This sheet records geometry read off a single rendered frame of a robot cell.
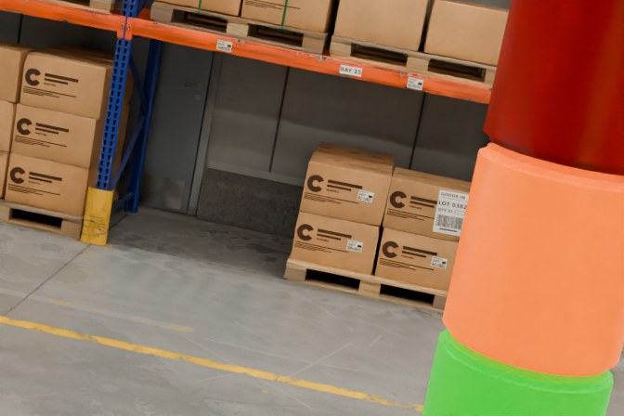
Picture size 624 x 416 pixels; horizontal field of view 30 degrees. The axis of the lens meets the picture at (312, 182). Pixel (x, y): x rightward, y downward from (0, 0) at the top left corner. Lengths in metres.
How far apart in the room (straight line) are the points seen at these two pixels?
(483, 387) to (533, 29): 0.10
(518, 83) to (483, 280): 0.05
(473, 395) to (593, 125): 0.08
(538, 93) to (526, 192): 0.03
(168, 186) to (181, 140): 0.39
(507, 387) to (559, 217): 0.05
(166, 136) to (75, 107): 1.35
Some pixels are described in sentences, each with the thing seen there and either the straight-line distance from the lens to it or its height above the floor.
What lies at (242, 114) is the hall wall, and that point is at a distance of 9.38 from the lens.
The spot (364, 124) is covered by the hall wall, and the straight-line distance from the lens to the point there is 9.29.
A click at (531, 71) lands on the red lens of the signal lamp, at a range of 0.30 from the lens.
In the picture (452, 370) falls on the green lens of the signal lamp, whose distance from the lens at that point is 0.32.
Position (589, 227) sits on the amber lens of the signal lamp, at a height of 2.26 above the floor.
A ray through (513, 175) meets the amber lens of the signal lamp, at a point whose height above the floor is 2.27.
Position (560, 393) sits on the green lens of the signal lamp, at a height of 2.21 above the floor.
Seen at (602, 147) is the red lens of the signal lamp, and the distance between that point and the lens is 0.30.
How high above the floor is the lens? 2.31
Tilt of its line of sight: 11 degrees down
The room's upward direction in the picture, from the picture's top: 11 degrees clockwise
